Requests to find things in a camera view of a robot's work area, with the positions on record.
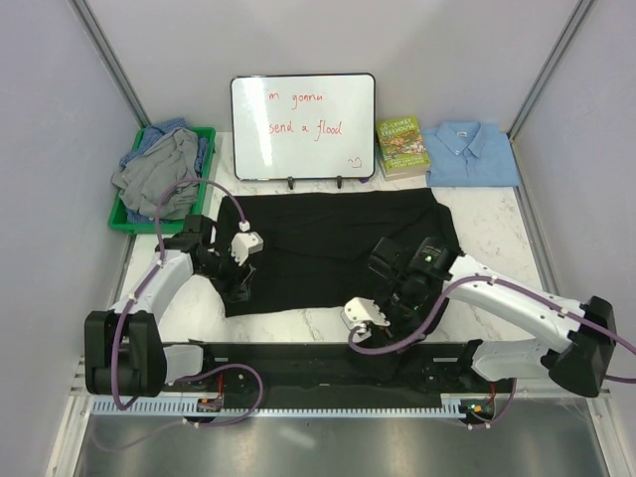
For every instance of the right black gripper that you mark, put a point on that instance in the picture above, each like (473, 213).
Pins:
(395, 333)

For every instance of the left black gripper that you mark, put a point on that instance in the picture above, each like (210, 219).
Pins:
(238, 287)

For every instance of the black long sleeve shirt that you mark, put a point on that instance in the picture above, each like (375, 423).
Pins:
(317, 245)

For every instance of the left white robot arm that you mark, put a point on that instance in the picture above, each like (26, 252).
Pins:
(124, 355)

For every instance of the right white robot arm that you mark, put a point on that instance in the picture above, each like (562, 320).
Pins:
(571, 342)

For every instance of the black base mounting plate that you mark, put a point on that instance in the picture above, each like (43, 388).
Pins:
(332, 374)

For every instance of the grey crumpled shirt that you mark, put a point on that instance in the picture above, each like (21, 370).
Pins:
(144, 179)

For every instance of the green plastic bin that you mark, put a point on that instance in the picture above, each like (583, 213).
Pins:
(129, 218)

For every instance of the green treehouse book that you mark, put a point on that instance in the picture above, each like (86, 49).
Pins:
(400, 149)

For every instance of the folded light blue shirt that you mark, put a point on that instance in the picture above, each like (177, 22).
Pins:
(469, 154)

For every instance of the white whiteboard with red writing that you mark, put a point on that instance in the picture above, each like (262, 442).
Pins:
(304, 127)

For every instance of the blue checked shirt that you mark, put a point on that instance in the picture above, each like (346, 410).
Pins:
(164, 129)

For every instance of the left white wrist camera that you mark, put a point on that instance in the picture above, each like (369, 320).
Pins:
(245, 244)

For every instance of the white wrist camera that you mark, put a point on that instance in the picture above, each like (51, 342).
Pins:
(245, 244)
(359, 313)

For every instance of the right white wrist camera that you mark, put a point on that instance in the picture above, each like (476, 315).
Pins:
(359, 313)

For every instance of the light blue cable duct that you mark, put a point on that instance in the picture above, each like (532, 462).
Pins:
(203, 406)

